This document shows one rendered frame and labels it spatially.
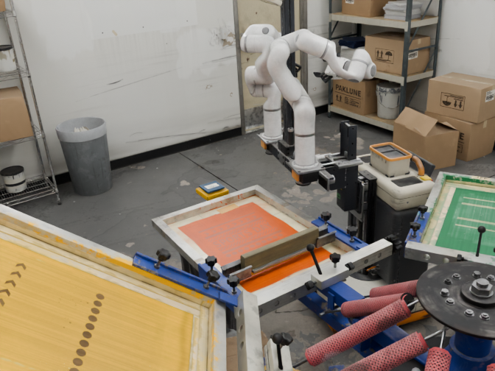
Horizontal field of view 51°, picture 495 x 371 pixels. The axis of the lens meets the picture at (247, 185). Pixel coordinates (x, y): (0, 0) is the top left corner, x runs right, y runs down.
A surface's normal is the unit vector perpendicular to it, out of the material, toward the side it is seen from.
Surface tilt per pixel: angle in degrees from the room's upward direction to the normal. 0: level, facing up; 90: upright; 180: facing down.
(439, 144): 90
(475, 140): 89
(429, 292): 0
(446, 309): 0
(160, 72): 90
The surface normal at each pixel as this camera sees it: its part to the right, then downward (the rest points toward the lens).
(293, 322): -0.06, -0.90
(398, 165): 0.30, 0.43
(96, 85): 0.54, 0.33
